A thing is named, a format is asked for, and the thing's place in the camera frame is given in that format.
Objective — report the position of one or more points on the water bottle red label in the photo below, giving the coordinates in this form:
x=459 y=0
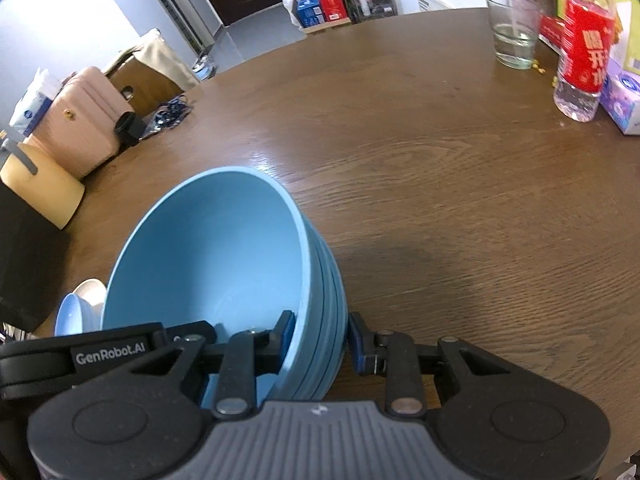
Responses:
x=589 y=30

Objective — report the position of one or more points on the white round plate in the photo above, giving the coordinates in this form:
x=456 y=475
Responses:
x=92 y=296

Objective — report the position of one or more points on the pink ribbed suitcase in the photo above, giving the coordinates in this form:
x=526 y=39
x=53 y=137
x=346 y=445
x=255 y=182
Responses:
x=78 y=129

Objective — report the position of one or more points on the light blue plate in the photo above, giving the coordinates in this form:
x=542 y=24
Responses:
x=71 y=319

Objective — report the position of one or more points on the wooden chair with beige cloth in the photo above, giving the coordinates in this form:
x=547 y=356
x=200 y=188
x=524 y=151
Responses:
x=150 y=73

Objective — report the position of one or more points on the purple tissue box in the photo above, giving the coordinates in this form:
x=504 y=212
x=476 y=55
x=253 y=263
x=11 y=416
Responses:
x=620 y=98

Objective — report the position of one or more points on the black cylindrical cup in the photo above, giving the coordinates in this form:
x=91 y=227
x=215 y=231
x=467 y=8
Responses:
x=129 y=128

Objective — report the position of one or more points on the blue box on floor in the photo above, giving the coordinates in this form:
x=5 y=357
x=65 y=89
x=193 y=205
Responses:
x=309 y=13

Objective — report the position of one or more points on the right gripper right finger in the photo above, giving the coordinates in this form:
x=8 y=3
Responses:
x=392 y=356

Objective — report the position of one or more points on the white board against wall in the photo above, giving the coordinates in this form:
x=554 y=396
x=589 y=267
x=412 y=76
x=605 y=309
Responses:
x=431 y=5

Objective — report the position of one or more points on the red flat box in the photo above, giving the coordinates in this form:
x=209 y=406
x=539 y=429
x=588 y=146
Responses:
x=551 y=31

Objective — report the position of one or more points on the yellow bin with grey handle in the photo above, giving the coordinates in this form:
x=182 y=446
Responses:
x=41 y=182

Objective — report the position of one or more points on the black box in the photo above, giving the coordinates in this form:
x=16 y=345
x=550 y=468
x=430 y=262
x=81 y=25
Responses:
x=32 y=254

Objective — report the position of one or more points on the clear drinking glass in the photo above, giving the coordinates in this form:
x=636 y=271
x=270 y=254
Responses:
x=515 y=27

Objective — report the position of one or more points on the tissue pack white blue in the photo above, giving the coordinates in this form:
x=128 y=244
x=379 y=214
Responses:
x=35 y=102

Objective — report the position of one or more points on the blue bowl front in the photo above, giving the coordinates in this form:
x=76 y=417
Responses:
x=230 y=247

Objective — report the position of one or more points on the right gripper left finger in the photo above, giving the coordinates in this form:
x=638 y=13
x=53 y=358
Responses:
x=247 y=356

